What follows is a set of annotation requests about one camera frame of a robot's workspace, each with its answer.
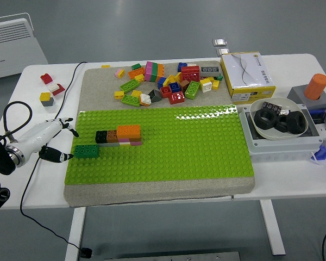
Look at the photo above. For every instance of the lime green brick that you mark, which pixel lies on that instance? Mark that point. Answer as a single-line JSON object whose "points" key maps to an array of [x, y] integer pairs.
{"points": [[130, 100], [192, 90], [130, 85]]}

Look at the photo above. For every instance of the green studded baseplate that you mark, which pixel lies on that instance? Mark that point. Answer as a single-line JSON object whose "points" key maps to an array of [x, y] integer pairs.
{"points": [[165, 152]]}

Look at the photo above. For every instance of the silver floor socket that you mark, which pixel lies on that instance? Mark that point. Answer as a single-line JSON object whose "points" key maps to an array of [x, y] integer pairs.
{"points": [[220, 42], [223, 51]]}

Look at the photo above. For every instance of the white yellow cardboard box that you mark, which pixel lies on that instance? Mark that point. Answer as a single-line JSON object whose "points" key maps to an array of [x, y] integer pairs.
{"points": [[247, 73]]}

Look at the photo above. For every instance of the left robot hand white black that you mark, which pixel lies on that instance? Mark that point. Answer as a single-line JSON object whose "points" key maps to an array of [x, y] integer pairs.
{"points": [[35, 136]]}

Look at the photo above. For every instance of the small green brick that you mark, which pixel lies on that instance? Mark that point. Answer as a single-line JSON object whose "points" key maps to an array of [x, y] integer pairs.
{"points": [[136, 66]]}

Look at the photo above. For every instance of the small dark green piece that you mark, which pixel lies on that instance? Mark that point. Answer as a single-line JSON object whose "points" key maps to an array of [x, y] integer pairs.
{"points": [[220, 77]]}

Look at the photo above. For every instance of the blue brick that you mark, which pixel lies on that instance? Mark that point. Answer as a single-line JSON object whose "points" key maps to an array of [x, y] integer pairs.
{"points": [[161, 81], [175, 87], [181, 66]]}

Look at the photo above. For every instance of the white orange brick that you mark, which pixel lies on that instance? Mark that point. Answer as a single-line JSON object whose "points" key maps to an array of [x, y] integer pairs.
{"points": [[145, 99]]}

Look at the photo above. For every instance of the grey junction box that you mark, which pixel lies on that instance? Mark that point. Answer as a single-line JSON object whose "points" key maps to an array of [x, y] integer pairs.
{"points": [[274, 148]]}

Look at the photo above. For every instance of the large black hex nut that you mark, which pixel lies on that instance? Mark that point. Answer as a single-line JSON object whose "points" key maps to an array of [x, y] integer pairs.
{"points": [[301, 127], [259, 121]]}

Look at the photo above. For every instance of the white panel heater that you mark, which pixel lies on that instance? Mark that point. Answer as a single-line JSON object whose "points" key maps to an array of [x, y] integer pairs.
{"points": [[13, 54]]}

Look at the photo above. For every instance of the dark circuit board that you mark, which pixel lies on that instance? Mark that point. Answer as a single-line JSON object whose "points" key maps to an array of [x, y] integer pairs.
{"points": [[273, 106]]}

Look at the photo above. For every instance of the orange cylinder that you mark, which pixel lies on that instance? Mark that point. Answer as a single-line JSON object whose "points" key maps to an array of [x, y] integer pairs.
{"points": [[316, 85]]}

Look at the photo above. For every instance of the white zip tie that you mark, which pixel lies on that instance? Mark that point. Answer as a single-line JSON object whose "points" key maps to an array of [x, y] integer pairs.
{"points": [[316, 160]]}

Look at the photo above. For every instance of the dark green long brick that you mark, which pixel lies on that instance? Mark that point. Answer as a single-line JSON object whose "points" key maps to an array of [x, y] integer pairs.
{"points": [[155, 71], [87, 150]]}

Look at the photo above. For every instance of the grey flat brick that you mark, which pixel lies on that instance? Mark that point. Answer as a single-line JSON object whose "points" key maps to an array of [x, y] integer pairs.
{"points": [[108, 144]]}

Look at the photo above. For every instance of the orange long brick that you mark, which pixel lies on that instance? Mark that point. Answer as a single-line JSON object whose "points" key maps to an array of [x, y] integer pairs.
{"points": [[160, 71], [129, 131], [135, 73]]}

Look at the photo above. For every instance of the grey metal plate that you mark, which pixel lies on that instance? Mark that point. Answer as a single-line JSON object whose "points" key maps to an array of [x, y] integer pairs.
{"points": [[174, 257]]}

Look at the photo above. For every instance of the large red brick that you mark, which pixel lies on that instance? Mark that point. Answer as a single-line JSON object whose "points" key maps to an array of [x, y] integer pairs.
{"points": [[190, 73]]}

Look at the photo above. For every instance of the small black hex nut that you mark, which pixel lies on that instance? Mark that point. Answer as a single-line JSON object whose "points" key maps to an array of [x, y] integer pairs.
{"points": [[281, 127]]}

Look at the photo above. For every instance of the white table leg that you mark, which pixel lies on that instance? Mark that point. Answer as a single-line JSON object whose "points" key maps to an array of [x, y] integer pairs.
{"points": [[273, 228], [76, 233]]}

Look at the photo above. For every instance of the pink yellow small brick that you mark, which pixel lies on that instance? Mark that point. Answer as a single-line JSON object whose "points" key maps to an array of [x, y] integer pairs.
{"points": [[119, 73]]}

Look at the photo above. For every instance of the small white brick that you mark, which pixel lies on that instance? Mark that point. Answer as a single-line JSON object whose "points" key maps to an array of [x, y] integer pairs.
{"points": [[191, 64]]}

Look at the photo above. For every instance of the dark grey slope brick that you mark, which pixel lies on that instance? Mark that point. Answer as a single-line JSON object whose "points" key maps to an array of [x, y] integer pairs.
{"points": [[155, 96]]}

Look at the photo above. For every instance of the white bowl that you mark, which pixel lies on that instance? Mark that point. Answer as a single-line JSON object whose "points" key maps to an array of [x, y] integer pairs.
{"points": [[285, 102]]}

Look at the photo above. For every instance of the pink white brick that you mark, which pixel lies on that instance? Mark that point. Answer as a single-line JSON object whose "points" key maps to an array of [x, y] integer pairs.
{"points": [[124, 141]]}

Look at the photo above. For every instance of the grey three-hole brick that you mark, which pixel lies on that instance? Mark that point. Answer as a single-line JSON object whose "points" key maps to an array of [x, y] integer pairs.
{"points": [[210, 71]]}

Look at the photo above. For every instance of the magenta flat brick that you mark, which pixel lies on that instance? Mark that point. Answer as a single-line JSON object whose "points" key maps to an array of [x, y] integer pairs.
{"points": [[136, 143]]}

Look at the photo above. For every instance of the white yellow brick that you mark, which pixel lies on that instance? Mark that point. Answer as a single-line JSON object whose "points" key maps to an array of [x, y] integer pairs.
{"points": [[206, 85]]}

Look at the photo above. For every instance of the small flat yellow brick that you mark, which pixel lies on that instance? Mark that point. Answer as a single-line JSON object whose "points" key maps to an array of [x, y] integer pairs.
{"points": [[106, 66]]}

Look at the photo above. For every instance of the red slope brick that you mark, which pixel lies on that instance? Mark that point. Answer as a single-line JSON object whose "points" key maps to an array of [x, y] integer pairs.
{"points": [[60, 89]]}

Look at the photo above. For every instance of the black brick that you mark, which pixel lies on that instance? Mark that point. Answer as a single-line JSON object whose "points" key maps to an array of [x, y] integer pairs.
{"points": [[101, 136]]}

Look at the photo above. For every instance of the grey-brown mat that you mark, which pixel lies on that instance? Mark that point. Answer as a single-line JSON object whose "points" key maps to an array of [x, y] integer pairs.
{"points": [[97, 89]]}

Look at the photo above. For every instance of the brown brick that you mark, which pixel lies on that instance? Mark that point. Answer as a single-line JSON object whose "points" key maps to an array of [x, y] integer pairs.
{"points": [[184, 84], [135, 139], [112, 136]]}

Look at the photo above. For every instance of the blue block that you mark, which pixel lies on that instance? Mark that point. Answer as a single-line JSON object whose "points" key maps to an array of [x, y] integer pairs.
{"points": [[316, 111]]}

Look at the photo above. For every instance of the grey holder block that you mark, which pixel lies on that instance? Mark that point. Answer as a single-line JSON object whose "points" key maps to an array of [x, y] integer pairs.
{"points": [[296, 95]]}

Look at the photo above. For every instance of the black plug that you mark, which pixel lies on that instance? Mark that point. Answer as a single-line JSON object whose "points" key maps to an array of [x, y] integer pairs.
{"points": [[86, 253]]}

